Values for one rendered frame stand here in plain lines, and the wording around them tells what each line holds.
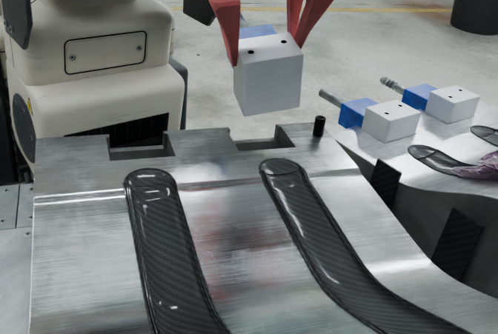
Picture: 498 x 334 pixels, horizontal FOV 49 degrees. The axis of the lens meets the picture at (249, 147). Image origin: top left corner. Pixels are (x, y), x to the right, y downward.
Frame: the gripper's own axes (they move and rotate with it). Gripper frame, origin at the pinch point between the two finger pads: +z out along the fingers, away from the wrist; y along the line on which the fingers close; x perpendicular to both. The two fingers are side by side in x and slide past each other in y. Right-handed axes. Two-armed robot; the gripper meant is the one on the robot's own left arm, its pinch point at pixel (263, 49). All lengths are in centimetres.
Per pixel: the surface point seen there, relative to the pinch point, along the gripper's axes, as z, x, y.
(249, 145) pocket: 10.0, -0.3, -1.3
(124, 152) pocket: 8.2, -0.3, -12.7
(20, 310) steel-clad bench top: 12.5, -11.3, -22.2
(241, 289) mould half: 4.9, -19.0, -7.0
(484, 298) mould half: 3.9, -24.0, 6.4
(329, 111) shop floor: 138, 156, 83
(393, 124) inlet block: 12.3, 1.3, 15.1
